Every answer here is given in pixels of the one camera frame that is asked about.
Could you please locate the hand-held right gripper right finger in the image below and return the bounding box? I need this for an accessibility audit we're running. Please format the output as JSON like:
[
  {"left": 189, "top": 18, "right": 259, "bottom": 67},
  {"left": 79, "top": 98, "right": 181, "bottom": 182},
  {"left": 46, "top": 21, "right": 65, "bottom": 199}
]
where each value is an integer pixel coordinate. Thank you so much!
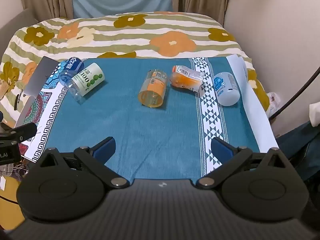
[{"left": 196, "top": 137, "right": 296, "bottom": 189}]

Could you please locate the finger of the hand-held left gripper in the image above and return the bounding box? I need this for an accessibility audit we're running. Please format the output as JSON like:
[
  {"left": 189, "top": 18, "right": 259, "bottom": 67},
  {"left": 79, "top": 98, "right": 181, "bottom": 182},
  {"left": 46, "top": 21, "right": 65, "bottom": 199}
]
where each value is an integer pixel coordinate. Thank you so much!
[{"left": 0, "top": 122, "right": 38, "bottom": 142}]

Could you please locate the white cup with blue label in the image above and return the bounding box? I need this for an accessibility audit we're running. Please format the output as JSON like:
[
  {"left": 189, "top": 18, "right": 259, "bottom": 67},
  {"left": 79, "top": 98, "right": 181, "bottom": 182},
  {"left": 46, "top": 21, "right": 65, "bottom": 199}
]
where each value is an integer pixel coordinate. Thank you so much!
[{"left": 213, "top": 71, "right": 241, "bottom": 106}]

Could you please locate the grey sofa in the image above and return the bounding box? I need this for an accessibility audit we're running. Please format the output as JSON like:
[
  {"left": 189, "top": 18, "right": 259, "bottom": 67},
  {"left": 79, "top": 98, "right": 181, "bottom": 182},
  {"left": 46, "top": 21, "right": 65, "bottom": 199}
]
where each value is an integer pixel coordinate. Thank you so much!
[{"left": 0, "top": 8, "right": 38, "bottom": 56}]

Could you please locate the silver laptop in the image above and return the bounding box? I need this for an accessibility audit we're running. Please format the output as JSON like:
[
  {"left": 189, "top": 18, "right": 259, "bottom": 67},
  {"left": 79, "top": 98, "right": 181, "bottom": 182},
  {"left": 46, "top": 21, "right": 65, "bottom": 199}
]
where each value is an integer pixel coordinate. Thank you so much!
[{"left": 14, "top": 56, "right": 61, "bottom": 131}]

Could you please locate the teal towel with white pattern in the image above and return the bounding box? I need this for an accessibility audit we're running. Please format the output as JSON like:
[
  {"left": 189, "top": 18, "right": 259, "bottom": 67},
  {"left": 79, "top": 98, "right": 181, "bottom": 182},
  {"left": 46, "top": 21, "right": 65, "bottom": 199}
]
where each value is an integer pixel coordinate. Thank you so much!
[{"left": 44, "top": 57, "right": 261, "bottom": 181}]

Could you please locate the black cable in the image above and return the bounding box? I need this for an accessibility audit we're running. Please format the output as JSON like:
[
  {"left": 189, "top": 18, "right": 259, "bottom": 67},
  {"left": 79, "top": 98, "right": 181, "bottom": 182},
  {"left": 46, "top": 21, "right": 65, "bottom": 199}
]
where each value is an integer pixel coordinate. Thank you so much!
[{"left": 268, "top": 66, "right": 320, "bottom": 121}]

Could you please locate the white plastic bag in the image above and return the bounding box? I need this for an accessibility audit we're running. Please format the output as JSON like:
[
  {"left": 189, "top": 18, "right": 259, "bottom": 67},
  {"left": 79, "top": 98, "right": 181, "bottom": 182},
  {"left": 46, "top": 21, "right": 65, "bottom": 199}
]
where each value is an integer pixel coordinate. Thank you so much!
[{"left": 266, "top": 92, "right": 283, "bottom": 118}]

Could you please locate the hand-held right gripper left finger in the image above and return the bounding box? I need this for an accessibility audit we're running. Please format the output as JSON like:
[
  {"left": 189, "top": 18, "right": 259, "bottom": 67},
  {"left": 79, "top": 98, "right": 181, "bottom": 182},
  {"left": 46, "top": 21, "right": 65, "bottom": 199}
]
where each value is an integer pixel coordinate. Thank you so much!
[{"left": 29, "top": 136, "right": 130, "bottom": 190}]

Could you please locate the dark blue cloth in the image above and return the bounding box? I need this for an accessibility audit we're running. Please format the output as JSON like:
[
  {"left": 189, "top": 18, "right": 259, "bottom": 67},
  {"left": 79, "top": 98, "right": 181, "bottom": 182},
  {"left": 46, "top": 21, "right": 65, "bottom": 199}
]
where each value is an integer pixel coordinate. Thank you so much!
[{"left": 274, "top": 120, "right": 320, "bottom": 182}]

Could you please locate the floral striped blanket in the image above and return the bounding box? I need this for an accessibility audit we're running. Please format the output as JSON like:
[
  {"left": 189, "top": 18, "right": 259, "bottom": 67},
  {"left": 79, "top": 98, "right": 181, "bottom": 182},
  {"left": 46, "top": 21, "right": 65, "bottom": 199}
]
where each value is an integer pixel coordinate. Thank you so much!
[{"left": 0, "top": 11, "right": 271, "bottom": 131}]

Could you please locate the crumpled orange plastic cup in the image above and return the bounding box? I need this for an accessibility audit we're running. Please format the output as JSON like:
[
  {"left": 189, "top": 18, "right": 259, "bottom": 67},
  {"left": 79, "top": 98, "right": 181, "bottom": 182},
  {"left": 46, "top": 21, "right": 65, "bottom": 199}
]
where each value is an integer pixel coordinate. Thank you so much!
[{"left": 170, "top": 65, "right": 206, "bottom": 94}]

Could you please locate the clear cup with orange label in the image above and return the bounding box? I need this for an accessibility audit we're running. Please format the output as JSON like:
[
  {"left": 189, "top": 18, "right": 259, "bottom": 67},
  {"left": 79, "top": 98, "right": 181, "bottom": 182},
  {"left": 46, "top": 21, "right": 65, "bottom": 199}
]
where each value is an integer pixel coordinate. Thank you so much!
[{"left": 138, "top": 69, "right": 169, "bottom": 109}]

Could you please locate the clear cup with blue label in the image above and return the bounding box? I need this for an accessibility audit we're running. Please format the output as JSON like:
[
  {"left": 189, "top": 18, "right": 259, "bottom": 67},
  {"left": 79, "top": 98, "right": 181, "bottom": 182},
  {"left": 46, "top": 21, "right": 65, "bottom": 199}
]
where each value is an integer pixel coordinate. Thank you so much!
[{"left": 58, "top": 57, "right": 86, "bottom": 88}]

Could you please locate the white cup with green dots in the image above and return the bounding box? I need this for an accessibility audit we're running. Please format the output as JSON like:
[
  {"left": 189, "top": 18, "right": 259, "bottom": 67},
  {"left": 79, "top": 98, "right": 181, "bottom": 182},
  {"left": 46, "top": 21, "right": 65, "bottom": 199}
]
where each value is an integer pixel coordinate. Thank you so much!
[{"left": 67, "top": 62, "right": 105, "bottom": 105}]

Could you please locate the patterned mat with key border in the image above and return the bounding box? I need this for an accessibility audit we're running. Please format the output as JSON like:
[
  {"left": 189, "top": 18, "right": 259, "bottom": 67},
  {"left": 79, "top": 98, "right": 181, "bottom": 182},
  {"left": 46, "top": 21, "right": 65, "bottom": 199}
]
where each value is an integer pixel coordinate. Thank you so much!
[{"left": 21, "top": 62, "right": 72, "bottom": 163}]

